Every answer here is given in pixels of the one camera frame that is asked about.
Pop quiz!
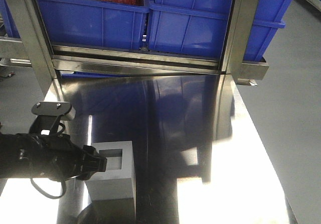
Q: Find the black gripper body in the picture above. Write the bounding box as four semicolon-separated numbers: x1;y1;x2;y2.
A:
40;134;83;181

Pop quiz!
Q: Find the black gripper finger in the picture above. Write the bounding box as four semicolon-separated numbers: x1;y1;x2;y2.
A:
76;171;96;181
82;145;107;172

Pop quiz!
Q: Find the gray square hollow base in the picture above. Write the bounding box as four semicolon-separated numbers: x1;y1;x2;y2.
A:
85;141;136;201

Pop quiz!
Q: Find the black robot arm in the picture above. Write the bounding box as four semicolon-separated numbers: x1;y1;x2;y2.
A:
1;134;107;182

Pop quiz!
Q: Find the blue bin far left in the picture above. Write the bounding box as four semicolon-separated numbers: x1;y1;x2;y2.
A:
1;0;20;38

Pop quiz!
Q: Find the blue bin with red items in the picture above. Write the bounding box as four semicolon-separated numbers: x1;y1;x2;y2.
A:
37;0;148;50

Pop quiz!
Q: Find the blue plastic bin right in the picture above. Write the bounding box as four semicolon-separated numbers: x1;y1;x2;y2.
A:
147;0;286;61

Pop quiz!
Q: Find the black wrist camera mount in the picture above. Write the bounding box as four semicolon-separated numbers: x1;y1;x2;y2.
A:
29;101;76;135

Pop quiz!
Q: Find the stainless steel rack frame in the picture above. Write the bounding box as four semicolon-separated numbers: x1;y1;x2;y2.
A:
1;0;268;92

